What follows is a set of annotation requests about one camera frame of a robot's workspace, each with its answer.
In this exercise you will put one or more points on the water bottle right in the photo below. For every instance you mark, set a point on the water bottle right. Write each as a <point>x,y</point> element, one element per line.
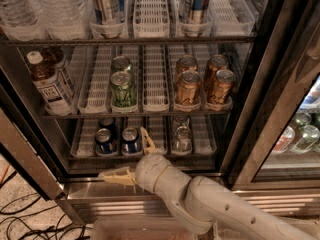
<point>63,19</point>

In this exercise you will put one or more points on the tall blue silver can right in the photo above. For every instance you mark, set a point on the tall blue silver can right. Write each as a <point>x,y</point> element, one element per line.
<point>193,17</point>

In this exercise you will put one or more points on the green can front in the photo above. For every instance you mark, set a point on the green can front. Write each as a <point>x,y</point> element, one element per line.
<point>123,90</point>

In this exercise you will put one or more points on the blue pepsi can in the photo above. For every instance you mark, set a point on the blue pepsi can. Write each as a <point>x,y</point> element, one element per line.
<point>110,124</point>
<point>130,141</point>
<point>105,141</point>

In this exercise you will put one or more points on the silver can rear bottom shelf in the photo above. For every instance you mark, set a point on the silver can rear bottom shelf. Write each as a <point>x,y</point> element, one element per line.
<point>180,120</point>

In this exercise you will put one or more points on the tea bottle rear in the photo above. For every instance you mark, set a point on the tea bottle rear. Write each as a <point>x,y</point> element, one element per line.
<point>56,57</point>

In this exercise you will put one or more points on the clear plastic bin right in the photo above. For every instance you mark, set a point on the clear plastic bin right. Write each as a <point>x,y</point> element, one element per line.
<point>310,226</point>

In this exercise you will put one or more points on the clear plastic bin left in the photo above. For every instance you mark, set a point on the clear plastic bin left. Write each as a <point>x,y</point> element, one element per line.
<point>140,228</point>

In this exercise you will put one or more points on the gold can rear right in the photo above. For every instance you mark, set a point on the gold can rear right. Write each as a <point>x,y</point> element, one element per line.
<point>215,63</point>

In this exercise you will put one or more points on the red white can behind glass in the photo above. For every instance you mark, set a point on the red white can behind glass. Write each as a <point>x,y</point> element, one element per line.
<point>284,141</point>

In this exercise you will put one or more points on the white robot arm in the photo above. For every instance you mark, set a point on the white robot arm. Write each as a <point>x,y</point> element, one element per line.
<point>197,203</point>

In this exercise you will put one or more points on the can behind right glass door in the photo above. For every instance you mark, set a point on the can behind right glass door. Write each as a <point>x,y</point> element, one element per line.
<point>309,136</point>

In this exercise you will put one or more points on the gold can rear left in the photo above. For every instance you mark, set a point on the gold can rear left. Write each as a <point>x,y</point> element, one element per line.
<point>184,63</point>

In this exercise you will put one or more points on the top wire shelf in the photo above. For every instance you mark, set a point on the top wire shelf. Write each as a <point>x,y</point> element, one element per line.
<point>131,41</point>

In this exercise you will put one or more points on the gold can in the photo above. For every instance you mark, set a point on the gold can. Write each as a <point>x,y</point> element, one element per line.
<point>215,63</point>
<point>188,88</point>
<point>221,87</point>
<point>184,63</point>

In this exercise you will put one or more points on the silver can front bottom shelf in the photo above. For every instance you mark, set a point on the silver can front bottom shelf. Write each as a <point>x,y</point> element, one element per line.
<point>182,143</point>

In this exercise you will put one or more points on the water bottle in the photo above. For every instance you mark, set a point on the water bottle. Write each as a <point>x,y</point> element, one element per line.
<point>63,19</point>
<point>20,21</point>

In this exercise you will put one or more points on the tall blue silver can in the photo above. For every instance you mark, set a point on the tall blue silver can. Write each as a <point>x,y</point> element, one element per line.
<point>193,17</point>
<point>110,14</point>

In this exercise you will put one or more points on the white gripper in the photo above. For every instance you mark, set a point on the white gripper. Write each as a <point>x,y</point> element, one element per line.
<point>149,172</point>

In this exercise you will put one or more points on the gold can front right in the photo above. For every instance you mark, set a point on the gold can front right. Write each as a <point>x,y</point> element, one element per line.
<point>221,87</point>

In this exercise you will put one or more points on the clear plastic bin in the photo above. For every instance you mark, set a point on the clear plastic bin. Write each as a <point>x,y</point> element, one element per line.
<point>310,226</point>
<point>140,228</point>

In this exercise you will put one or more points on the tea bottle white cap front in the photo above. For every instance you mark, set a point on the tea bottle white cap front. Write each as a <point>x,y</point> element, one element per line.
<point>50,84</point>

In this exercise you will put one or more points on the steel fridge door left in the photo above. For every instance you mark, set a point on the steel fridge door left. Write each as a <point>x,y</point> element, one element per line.
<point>20,147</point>

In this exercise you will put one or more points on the tall blue silver can left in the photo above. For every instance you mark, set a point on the tall blue silver can left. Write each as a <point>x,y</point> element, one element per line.
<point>110,14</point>

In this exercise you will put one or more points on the gold can front left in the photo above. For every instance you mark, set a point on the gold can front left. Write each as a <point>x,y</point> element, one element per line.
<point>188,88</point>

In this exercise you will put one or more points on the bottom wire shelf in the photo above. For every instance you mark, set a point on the bottom wire shelf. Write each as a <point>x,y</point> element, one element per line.
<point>170,157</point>

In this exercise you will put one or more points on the green can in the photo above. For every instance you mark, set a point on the green can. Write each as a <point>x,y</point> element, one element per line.
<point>123,90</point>
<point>121,64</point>

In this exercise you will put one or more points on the green can rear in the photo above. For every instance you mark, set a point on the green can rear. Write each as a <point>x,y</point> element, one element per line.
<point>121,64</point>

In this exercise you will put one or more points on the wire shelf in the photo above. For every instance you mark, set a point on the wire shelf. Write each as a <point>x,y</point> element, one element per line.
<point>131,41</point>
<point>137,114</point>
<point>170,157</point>

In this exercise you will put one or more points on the water bottle left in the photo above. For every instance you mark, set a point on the water bottle left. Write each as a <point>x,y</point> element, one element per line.
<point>20,21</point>

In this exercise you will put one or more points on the middle wire shelf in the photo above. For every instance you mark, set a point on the middle wire shelf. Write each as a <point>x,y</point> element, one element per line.
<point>137,114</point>

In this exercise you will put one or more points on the silver can shelf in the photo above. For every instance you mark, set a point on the silver can shelf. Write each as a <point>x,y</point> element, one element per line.
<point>180,120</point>
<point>182,143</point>

